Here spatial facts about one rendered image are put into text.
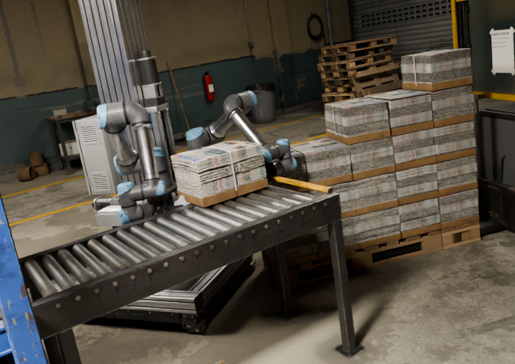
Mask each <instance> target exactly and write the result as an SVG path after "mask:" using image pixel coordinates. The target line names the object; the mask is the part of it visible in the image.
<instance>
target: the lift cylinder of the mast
mask: <svg viewBox="0 0 515 364"><path fill-rule="evenodd" d="M479 99H484V94H481V93H479V94H475V95H474V120H473V121H474V122H473V124H474V135H475V137H474V138H475V142H476V143H475V144H476V147H475V148H476V154H475V156H476V159H475V161H476V163H477V171H476V173H477V175H480V176H483V177H484V165H483V149H482V132H481V113H479V105H478V100H479ZM505 157H506V156H502V157H501V160H500V168H499V172H498V175H497V180H496V181H498V180H499V177H500V171H501V167H502V162H503V159H504V158H505Z"/></svg>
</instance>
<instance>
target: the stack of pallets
mask: <svg viewBox="0 0 515 364"><path fill-rule="evenodd" d="M386 39H388V44H384V41H383V40H386ZM393 44H397V35H396V36H390V37H384V38H373V39H366V40H361V41H354V42H349V43H344V44H335V45H330V46H326V47H321V48H320V49H321V53H322V54H321V55H318V58H319V60H320V62H319V64H317V67H318V71H319V72H320V73H321V79H322V82H323V86H324V88H325V93H323V94H322V97H323V108H324V109H325V107H324V106H325V105H324V104H328V103H334V102H338V101H343V100H351V99H356V98H357V96H356V90H355V89H354V87H355V86H354V83H353V82H352V80H351V77H350V74H354V73H355V72H359V71H364V70H368V69H372V68H376V67H381V64H384V63H386V65H390V64H394V62H395V60H391V56H390V53H391V52H393V50H392V47H393ZM330 48H332V49H333V52H330ZM380 48H384V52H382V53H379V49H380ZM365 52H366V53H365ZM377 56H382V60H380V61H377V60H376V57H377ZM327 57H331V60H327ZM362 60H365V62H362ZM327 65H330V66H331V67H330V68H326V66H327ZM367 68H368V69H367ZM329 73H333V75H331V76H330V75H329ZM332 80H334V83H331V81H332ZM333 88H337V90H333ZM350 92H351V93H350ZM331 96H335V97H334V98H331Z"/></svg>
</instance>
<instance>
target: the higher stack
mask: <svg viewBox="0 0 515 364"><path fill-rule="evenodd" d="M469 50H470V48H460V49H453V50H451V49H447V50H437V51H427V52H422V53H418V54H410V55H406V56H402V57H401V60H402V64H401V71H402V80H403V81H402V83H414V84H416V85H417V84H437V83H441V82H446V81H450V80H458V79H462V78H467V77H471V75H473V73H472V72H473V71H472V66H471V55H470V53H471V52H470V51H469ZM407 90H409V89H407ZM472 90H473V89H472V86H470V85H462V86H458V87H450V88H446V89H442V90H434V91H429V90H415V91H424V92H431V105H432V107H431V109H432V120H434V121H436V120H443V119H447V118H451V117H455V116H462V115H466V114H470V113H474V106H473V102H474V94H473V91H472ZM473 122H474V121H470V120H468V121H464V122H461V123H454V124H450V125H446V126H439V127H434V128H432V129H433V133H434V134H433V135H434V138H432V139H433V142H434V145H435V146H436V147H435V148H436V150H435V151H436V154H435V155H436V156H437V157H438V156H440V155H444V154H448V153H452V152H459V151H462V150H466V149H473V148H475V147H476V144H475V143H476V142H475V138H474V137H475V135H474V124H473ZM475 159H476V156H474V155H471V156H465V157H461V158H456V159H450V160H446V161H442V162H434V163H435V164H437V181H438V182H437V183H438V190H441V189H447V188H451V187H455V186H459V185H465V184H468V183H472V182H476V181H477V173H476V171H477V163H476V161H475ZM478 193H479V191H478V189H468V190H465V191H462V192H455V193H452V194H448V195H443V196H438V197H436V198H438V205H439V211H440V215H439V216H440V222H441V223H445V222H448V221H453V220H457V219H461V218H466V217H470V216H474V215H478V213H479V211H478V209H479V208H478V197H479V195H478ZM439 231H440V233H441V241H442V249H443V250H444V249H447V248H452V247H456V246H459V245H463V244H468V243H471V242H475V241H480V240H481V236H480V222H479V221H473V222H470V223H467V224H462V225H457V226H454V227H450V228H445V229H439Z"/></svg>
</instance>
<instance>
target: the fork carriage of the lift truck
mask: <svg viewBox="0 0 515 364"><path fill-rule="evenodd" d="M477 185H478V188H476V189H478V191H479V193H478V195H479V197H478V208H479V209H478V211H479V213H478V214H479V215H480V217H481V218H484V219H486V220H488V221H490V220H495V221H498V222H500V223H501V224H502V227H504V228H507V229H509V230H511V231H514V232H515V187H514V186H511V185H507V184H504V183H502V182H498V181H495V180H492V179H488V178H485V177H483V176H480V175H477Z"/></svg>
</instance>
